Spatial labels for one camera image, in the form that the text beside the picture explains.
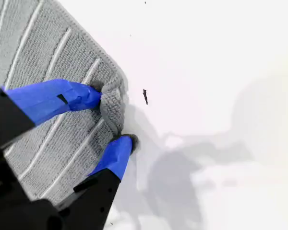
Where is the grey striped square towel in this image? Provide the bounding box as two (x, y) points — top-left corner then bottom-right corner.
(0, 0), (129, 209)

